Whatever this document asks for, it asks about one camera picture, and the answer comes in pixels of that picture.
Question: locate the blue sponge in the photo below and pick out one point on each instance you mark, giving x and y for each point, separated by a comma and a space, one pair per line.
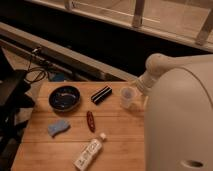
58, 127

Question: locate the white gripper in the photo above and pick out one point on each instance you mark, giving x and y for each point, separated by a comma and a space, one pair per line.
144, 83

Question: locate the blue object behind table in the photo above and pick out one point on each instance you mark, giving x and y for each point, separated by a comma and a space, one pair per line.
58, 78

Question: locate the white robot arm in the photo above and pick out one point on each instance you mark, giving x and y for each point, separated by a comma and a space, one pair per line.
178, 115

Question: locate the dark blue ceramic bowl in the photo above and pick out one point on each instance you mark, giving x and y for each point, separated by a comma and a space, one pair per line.
64, 98

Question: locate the white ceramic cup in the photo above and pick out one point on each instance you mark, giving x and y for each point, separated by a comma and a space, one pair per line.
127, 96

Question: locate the black box with white stripe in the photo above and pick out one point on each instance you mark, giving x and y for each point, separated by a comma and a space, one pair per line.
102, 94

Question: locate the black stand at left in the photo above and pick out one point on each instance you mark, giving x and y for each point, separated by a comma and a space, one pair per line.
13, 88

